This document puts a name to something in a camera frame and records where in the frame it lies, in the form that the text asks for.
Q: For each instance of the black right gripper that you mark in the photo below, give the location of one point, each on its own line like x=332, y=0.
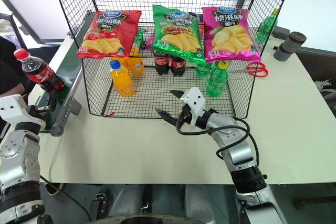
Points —
x=185, y=113

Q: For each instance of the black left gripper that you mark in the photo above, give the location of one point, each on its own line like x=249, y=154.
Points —
x=35, y=112

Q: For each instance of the cola bottle red cap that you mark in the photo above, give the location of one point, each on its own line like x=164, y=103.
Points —
x=35, y=69

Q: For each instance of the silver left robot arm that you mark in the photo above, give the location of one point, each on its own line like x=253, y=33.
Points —
x=19, y=169

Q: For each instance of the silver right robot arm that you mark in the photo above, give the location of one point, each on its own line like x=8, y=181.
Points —
x=236, y=150

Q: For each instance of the cola bottle red label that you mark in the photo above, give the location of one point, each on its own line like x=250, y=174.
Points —
x=161, y=64
x=178, y=67

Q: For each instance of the green soda bottle yellow cap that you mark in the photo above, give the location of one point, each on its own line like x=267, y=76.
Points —
x=266, y=26
x=216, y=79

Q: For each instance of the person in dark clothing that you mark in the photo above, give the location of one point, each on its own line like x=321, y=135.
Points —
x=10, y=69

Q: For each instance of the orange soda bottle blue cap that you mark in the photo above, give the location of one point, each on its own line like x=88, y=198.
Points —
x=123, y=81

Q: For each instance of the green potato chips bag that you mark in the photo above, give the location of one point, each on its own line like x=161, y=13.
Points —
x=178, y=35

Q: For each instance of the small green bottle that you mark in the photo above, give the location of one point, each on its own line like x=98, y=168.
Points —
x=141, y=38

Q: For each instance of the purple chips bag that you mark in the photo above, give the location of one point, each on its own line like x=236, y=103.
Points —
x=196, y=17

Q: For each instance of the magenta potato chips bag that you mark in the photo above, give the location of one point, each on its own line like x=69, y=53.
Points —
x=231, y=35

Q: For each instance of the red potato chips bag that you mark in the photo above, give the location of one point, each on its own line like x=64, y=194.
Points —
x=110, y=33

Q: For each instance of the red scissors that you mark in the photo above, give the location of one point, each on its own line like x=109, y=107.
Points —
x=258, y=69

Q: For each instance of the grey cylinder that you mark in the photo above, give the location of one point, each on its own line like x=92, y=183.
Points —
x=288, y=46

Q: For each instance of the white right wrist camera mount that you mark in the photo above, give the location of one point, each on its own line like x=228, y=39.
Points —
x=193, y=100

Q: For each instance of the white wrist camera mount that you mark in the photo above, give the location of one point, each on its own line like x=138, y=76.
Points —
x=15, y=108
x=193, y=100

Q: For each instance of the green conveyor belt grey frame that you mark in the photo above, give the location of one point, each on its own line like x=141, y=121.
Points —
x=65, y=77

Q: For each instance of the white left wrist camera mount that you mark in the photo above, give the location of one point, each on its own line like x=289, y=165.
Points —
x=15, y=108

